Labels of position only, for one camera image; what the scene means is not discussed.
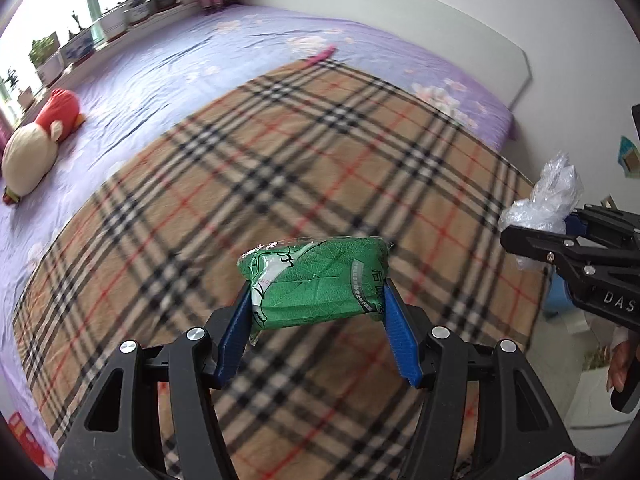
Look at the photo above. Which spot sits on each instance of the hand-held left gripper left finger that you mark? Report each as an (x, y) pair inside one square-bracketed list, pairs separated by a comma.
[(235, 340)]

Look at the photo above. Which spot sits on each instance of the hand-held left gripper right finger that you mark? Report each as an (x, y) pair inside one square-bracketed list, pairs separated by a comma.
[(402, 340)]

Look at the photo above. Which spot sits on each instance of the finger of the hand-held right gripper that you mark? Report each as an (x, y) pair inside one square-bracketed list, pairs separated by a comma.
[(535, 242), (607, 222)]

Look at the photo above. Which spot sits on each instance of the clear plastic bag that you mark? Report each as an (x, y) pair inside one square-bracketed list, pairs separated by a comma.
[(555, 195)]

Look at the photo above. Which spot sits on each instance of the green tissue packet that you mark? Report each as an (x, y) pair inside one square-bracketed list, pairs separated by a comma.
[(315, 285)]

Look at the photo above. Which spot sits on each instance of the white trash bin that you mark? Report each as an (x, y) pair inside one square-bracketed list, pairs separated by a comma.
[(592, 395)]

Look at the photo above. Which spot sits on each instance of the person's right hand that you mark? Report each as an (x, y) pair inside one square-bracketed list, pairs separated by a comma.
[(617, 367)]

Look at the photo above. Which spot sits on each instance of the blue plastic stool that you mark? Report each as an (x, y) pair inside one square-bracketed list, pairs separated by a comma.
[(555, 297)]

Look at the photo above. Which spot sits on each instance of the teal patterned card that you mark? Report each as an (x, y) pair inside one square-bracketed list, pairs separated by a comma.
[(631, 157)]

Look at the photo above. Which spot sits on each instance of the tan plaid blanket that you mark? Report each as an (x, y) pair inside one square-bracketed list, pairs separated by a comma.
[(250, 170)]

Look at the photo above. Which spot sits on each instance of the white red-edged paper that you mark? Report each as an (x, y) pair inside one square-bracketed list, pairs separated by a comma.
[(552, 467)]

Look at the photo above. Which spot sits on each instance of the red printed card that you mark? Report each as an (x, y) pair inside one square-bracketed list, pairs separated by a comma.
[(30, 442)]

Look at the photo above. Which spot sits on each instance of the white bed headboard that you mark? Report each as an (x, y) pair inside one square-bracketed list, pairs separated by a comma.
[(400, 45)]

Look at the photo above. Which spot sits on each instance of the red and cream plush toy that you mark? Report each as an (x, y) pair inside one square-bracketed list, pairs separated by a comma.
[(30, 152)]

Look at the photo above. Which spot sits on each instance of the purple floral bed sheet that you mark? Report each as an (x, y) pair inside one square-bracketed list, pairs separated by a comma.
[(165, 65)]

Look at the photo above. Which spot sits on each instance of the pink cloth piece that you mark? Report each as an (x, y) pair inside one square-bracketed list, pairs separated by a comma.
[(320, 56)]

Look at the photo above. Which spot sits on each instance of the small potted plant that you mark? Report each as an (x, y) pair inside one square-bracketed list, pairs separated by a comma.
[(24, 97)]

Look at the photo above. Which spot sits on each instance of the leafy plant white pot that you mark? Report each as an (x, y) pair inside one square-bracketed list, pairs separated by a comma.
[(49, 67)]

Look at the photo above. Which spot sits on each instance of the blue white flowerpot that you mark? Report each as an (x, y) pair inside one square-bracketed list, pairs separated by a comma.
[(77, 50)]

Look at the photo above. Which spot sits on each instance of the plain white flowerpot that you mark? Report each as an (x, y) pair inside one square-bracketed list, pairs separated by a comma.
[(112, 25)]

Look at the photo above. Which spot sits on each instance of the grey flowerpot plant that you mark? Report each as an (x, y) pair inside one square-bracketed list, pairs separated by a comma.
[(140, 12)]

